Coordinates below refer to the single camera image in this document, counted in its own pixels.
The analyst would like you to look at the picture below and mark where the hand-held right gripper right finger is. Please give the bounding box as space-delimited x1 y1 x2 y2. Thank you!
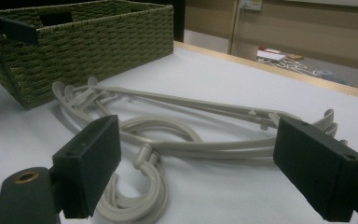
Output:
272 116 358 223

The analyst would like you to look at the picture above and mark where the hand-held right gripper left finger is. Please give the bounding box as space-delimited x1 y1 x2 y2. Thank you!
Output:
52 115 122 219

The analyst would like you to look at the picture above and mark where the grey plastic clothes hanger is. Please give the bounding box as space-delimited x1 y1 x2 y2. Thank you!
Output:
50 80 349 224
62 84 339 224
85 76 337 162

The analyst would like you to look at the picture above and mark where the green woven basket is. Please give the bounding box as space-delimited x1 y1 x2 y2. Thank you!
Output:
0 0 175 110

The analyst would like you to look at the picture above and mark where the pale blue object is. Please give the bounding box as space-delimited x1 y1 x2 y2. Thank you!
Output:
315 69 348 85

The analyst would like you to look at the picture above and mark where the white flat box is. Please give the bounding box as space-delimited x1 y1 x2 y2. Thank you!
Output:
255 49 287 63

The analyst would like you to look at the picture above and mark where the white cable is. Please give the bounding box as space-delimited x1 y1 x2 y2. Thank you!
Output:
257 57 319 77

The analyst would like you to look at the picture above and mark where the black post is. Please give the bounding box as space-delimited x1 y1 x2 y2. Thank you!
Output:
172 0 186 43

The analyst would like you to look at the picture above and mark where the white wall socket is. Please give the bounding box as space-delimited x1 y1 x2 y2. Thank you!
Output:
241 0 264 12

